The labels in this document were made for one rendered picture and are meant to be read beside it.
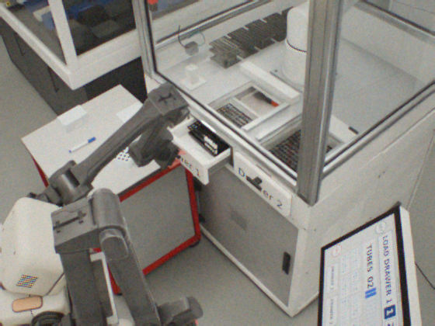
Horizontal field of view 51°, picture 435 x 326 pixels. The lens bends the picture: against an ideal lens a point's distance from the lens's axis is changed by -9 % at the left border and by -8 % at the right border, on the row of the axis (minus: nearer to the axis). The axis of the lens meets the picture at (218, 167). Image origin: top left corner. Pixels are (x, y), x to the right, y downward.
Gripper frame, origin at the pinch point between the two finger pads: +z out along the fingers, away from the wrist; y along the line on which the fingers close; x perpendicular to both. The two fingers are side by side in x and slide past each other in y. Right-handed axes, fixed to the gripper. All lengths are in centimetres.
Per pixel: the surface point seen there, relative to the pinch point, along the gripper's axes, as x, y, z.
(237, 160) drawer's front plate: -15.9, 10.3, 9.8
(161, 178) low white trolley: 14.5, -18.6, 13.7
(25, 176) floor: 133, -97, 30
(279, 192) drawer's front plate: -38.3, 11.5, 8.6
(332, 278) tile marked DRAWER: -78, 7, -9
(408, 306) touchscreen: -101, 19, -24
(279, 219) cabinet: -36.5, -1.2, 25.1
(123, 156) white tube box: 25.8, -16.6, -1.6
